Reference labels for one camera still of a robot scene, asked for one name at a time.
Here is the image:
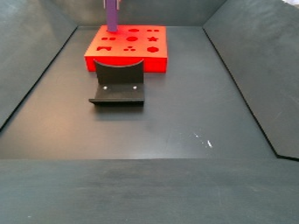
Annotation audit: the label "purple rectangular peg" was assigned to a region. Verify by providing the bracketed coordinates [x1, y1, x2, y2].
[106, 0, 118, 32]

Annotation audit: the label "black curved holder stand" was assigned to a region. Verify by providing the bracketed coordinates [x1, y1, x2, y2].
[88, 60, 146, 105]

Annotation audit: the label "red shape-sorting block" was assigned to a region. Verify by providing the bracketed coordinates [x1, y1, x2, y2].
[84, 25, 168, 73]

